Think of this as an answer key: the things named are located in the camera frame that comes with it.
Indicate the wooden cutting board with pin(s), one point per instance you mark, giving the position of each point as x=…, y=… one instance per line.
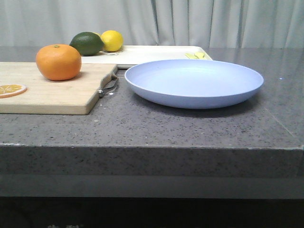
x=75, y=96

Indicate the grey curtain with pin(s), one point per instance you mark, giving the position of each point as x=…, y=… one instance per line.
x=203, y=23

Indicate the orange fruit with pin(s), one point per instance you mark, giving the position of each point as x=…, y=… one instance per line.
x=58, y=62

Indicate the green lime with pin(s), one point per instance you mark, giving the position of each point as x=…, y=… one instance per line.
x=87, y=43

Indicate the orange slice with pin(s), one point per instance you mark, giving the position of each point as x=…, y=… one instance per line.
x=10, y=90

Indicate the light blue plate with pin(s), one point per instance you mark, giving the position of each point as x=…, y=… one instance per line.
x=193, y=84

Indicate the yellow lemon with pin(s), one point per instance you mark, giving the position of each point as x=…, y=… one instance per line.
x=112, y=39

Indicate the white serving tray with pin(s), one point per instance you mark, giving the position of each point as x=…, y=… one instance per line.
x=130, y=56

